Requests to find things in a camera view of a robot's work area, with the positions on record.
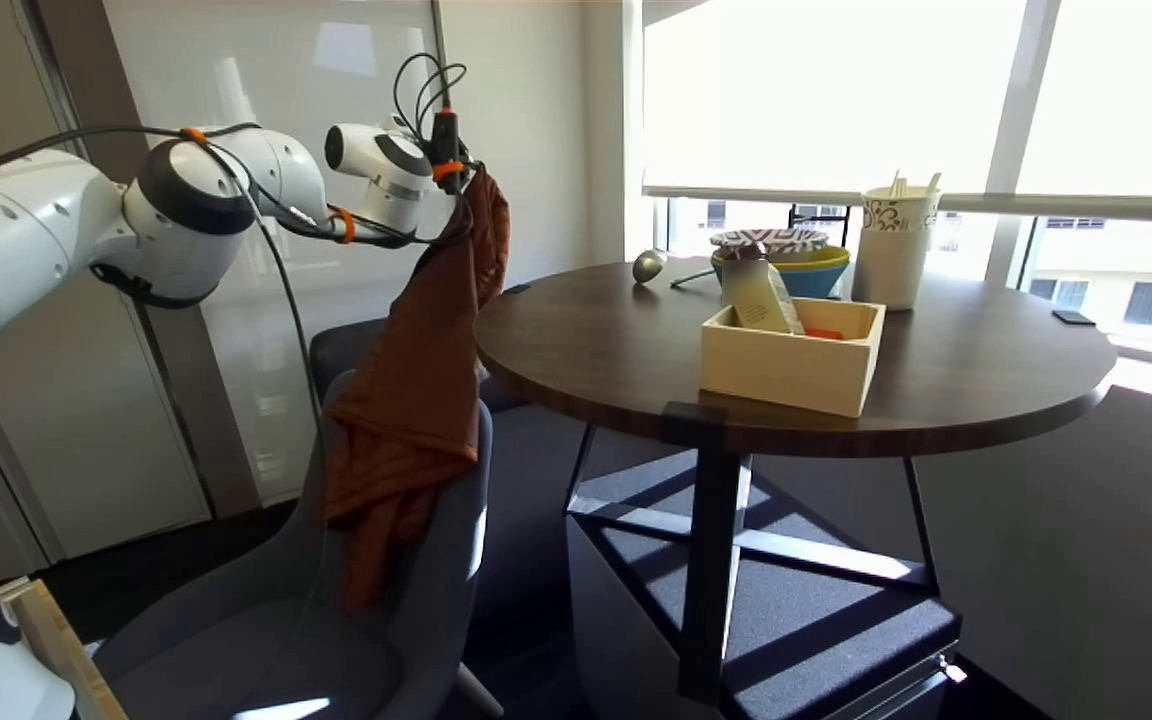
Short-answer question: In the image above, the grey shell chair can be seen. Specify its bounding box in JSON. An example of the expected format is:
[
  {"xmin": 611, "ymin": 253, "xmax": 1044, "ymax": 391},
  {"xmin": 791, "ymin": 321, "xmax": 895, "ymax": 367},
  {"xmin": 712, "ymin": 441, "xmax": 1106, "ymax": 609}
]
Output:
[{"xmin": 93, "ymin": 367, "xmax": 508, "ymax": 720}]

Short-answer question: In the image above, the white paper cup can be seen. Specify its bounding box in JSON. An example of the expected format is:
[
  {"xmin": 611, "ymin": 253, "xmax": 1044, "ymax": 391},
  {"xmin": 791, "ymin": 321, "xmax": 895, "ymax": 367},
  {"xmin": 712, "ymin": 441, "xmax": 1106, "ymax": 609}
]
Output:
[{"xmin": 851, "ymin": 166, "xmax": 943, "ymax": 313}]

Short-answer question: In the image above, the light wooden plank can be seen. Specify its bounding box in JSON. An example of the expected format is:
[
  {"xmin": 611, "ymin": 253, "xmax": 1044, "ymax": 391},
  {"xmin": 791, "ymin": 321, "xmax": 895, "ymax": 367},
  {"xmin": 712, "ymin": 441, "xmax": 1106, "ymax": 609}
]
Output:
[{"xmin": 0, "ymin": 572, "xmax": 132, "ymax": 720}]

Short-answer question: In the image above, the yellow green packet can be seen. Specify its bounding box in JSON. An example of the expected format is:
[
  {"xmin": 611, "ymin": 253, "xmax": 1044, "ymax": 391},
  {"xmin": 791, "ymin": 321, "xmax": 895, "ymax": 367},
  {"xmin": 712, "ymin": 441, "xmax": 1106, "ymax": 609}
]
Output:
[{"xmin": 712, "ymin": 249, "xmax": 810, "ymax": 336}]

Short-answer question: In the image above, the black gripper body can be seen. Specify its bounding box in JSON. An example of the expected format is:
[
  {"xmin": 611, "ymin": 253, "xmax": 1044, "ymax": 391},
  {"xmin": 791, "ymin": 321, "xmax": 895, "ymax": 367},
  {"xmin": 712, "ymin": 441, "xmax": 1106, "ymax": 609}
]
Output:
[{"xmin": 422, "ymin": 106, "xmax": 478, "ymax": 203}]

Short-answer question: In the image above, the round dark wooden table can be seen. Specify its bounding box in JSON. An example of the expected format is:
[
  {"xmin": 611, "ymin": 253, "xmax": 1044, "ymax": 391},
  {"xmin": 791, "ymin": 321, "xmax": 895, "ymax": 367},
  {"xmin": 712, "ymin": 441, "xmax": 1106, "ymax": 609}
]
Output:
[{"xmin": 472, "ymin": 254, "xmax": 1122, "ymax": 713}]

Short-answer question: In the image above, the orange brown towel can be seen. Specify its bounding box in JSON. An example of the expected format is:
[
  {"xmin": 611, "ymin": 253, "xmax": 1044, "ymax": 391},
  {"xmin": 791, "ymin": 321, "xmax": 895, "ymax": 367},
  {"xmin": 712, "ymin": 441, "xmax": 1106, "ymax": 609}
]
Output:
[{"xmin": 320, "ymin": 163, "xmax": 514, "ymax": 612}]

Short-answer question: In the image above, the dark grey sofa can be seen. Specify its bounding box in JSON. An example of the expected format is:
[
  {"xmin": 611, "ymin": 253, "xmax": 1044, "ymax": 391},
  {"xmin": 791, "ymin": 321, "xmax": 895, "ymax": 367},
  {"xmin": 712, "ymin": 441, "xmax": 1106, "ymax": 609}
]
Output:
[
  {"xmin": 912, "ymin": 384, "xmax": 1152, "ymax": 720},
  {"xmin": 307, "ymin": 301, "xmax": 574, "ymax": 414}
]

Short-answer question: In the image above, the light wooden box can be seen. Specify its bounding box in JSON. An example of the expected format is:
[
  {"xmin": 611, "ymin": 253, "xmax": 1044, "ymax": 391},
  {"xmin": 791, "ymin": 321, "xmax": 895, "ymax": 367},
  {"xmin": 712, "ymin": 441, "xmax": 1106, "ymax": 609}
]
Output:
[{"xmin": 696, "ymin": 293, "xmax": 890, "ymax": 418}]

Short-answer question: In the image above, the patterned bowl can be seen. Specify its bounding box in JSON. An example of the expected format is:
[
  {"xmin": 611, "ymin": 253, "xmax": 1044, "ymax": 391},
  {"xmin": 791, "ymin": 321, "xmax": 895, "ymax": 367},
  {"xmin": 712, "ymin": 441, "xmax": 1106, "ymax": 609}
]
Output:
[{"xmin": 710, "ymin": 224, "xmax": 832, "ymax": 265}]

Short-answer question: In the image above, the blue bowl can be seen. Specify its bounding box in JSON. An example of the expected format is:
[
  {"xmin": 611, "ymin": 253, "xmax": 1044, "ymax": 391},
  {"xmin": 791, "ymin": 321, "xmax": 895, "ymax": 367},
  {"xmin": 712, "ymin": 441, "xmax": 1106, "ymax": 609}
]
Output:
[{"xmin": 771, "ymin": 245, "xmax": 856, "ymax": 301}]

